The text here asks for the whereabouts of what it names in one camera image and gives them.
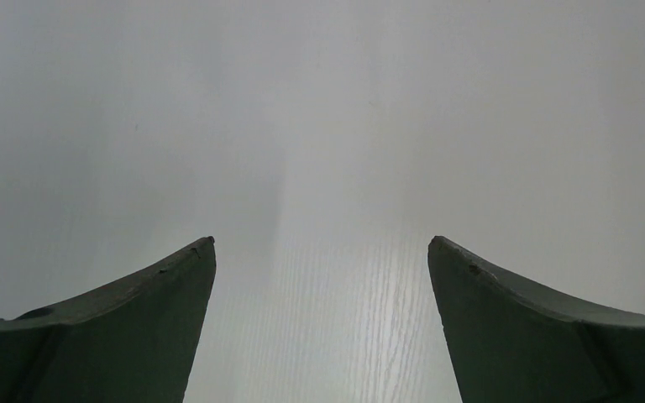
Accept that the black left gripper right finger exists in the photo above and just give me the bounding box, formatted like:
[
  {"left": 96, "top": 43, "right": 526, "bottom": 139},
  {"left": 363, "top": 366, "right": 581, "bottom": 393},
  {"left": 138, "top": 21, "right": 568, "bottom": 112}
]
[{"left": 427, "top": 236, "right": 645, "bottom": 402}]

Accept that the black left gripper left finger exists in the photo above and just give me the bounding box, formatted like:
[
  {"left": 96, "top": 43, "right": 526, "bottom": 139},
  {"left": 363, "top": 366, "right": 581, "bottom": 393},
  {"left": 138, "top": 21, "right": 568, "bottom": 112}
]
[{"left": 0, "top": 237, "right": 216, "bottom": 402}]

